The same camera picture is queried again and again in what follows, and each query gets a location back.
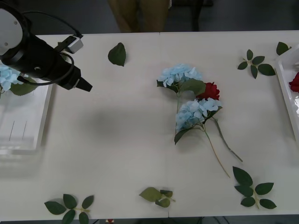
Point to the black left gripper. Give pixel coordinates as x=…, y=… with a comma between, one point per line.
x=66, y=74

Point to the pale blue flower with stem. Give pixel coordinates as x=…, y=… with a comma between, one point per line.
x=5, y=75
x=191, y=112
x=177, y=73

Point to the red rose with green stem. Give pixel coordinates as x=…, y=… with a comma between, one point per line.
x=295, y=84
x=210, y=91

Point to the silver and black left arm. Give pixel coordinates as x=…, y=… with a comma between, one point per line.
x=9, y=28

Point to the single dark green leaf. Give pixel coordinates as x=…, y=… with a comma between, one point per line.
x=117, y=54
x=282, y=48

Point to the shallow white box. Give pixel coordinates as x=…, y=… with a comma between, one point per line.
x=286, y=93
x=28, y=116

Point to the person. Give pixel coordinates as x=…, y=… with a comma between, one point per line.
x=130, y=14

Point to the dark green leaf twig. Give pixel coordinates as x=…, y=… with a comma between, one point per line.
x=243, y=177
x=56, y=207
x=257, y=60

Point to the olive green leaf twig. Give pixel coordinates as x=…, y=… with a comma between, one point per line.
x=149, y=194

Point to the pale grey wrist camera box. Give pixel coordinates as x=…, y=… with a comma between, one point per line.
x=76, y=45

